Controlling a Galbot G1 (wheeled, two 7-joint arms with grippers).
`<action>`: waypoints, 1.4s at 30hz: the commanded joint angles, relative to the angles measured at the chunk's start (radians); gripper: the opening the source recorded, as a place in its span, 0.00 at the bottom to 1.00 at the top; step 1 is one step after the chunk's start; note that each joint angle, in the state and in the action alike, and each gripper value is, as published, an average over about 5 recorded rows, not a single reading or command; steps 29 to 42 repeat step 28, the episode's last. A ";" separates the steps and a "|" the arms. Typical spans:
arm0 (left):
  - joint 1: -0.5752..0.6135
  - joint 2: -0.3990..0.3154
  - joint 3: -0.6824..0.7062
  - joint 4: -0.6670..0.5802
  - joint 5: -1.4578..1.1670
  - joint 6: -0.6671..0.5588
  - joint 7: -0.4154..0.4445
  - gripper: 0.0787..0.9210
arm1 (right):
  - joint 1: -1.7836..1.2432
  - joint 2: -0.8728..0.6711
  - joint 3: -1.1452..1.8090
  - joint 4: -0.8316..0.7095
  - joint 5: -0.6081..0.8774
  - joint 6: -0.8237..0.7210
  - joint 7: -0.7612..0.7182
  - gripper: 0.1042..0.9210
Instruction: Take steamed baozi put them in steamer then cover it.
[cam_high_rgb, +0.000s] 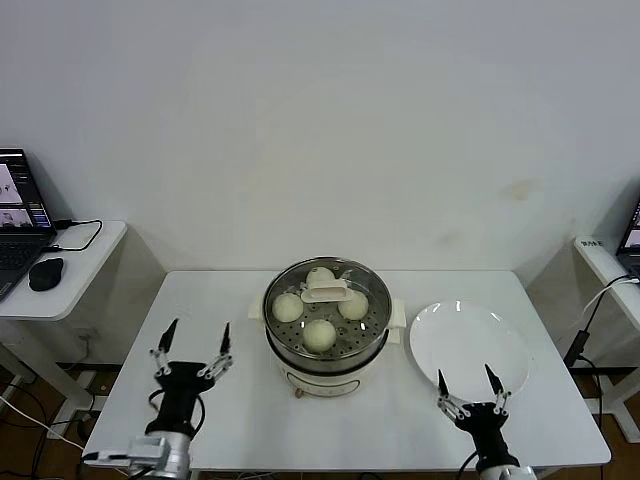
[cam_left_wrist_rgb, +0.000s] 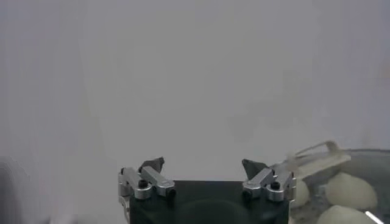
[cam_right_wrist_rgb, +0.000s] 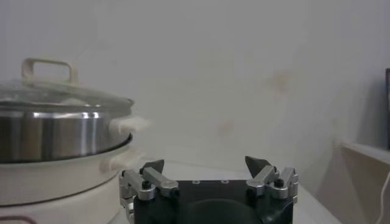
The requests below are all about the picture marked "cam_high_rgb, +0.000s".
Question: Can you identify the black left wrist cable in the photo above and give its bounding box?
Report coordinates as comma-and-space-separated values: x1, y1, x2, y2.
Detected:
147, 388, 207, 445

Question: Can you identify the black laptop with white cable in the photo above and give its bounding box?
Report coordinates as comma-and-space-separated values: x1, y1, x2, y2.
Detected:
615, 196, 640, 282

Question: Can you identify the white laptop cable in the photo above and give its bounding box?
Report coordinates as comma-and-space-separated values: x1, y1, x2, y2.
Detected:
581, 273, 640, 322

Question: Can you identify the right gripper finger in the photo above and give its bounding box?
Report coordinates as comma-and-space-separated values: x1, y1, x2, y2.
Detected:
484, 363, 511, 417
435, 368, 470, 419

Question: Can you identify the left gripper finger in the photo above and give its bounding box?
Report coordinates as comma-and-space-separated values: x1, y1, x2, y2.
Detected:
196, 321, 236, 382
149, 318, 180, 379

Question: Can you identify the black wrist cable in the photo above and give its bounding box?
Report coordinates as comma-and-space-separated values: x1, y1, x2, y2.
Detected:
457, 448, 482, 477
147, 388, 207, 445

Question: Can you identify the round glass pot lid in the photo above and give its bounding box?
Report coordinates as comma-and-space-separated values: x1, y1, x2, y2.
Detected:
263, 255, 394, 359

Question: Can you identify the stainless steel steamer basket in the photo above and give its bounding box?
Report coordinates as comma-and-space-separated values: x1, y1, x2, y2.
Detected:
248, 255, 407, 373

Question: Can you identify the black laptop charger cable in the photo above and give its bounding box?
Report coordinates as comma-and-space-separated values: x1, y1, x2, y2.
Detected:
42, 217, 104, 252

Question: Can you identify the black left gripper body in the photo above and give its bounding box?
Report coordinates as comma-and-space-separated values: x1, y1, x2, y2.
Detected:
144, 362, 217, 435

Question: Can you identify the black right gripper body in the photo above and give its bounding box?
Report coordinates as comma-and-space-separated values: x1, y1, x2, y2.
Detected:
452, 401, 520, 472

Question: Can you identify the black computer mouse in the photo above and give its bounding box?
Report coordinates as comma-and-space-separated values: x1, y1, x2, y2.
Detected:
27, 256, 66, 292

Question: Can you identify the white round plate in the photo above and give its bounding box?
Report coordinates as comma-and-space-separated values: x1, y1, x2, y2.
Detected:
409, 299, 532, 405

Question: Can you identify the white side table with label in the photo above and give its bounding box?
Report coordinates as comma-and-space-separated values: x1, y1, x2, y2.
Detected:
572, 234, 640, 442

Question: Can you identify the white side table with mouse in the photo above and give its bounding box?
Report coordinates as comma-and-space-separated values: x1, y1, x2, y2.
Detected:
0, 218, 129, 426

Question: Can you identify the black cable with adapter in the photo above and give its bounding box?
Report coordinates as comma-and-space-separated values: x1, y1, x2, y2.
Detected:
563, 274, 632, 371

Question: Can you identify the white floor cable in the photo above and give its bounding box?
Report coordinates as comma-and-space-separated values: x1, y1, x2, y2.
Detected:
0, 394, 87, 451

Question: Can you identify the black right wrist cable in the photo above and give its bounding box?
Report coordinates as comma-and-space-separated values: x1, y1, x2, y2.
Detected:
457, 448, 482, 477

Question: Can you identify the cream electric cooking pot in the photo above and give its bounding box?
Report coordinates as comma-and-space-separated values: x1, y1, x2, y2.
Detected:
264, 324, 404, 401

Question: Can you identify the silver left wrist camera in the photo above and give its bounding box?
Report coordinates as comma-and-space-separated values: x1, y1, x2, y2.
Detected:
81, 435, 169, 474

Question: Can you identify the white steamed baozi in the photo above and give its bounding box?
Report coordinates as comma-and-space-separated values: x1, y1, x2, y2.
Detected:
272, 292, 305, 323
337, 292, 371, 322
305, 266, 336, 288
302, 319, 338, 354

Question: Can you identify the black laptop with mouse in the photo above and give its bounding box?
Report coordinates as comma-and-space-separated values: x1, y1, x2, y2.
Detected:
0, 146, 58, 302

